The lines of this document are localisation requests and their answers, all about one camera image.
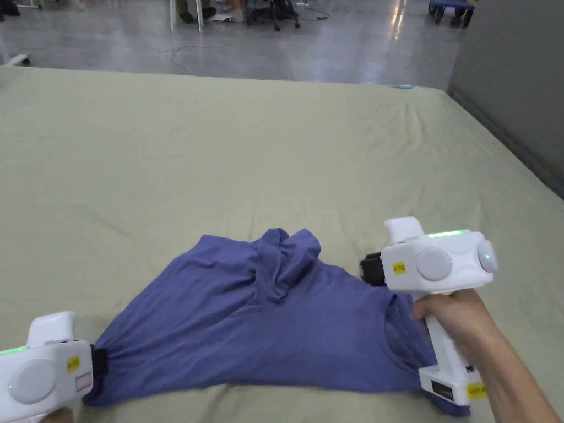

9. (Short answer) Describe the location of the bed with pale green sheet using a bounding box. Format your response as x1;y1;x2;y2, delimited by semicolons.
0;66;564;423

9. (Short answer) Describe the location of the blue shirt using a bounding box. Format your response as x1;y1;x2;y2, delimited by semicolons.
82;227;471;419

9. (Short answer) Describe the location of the blue wheeled cart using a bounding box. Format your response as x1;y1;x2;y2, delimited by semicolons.
429;0;476;28

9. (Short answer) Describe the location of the white cable on floor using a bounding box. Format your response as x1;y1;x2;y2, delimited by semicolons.
170;41;234;77

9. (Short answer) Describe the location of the person's right forearm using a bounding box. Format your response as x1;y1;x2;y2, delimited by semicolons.
473;338;564;423

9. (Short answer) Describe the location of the person's left hand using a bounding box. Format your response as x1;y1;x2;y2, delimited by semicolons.
39;407;77;423

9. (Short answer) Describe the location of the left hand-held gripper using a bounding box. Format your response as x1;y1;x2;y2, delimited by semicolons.
0;311;109;417

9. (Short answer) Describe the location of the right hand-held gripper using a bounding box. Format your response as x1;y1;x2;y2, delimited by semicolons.
359;217;500;407

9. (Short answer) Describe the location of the person's right hand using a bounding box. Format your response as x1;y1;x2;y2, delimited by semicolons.
410;289;512;371

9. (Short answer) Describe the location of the black office chair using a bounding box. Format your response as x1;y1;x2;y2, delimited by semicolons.
245;0;302;32

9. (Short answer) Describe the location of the white table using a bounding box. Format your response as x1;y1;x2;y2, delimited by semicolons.
169;0;204;34

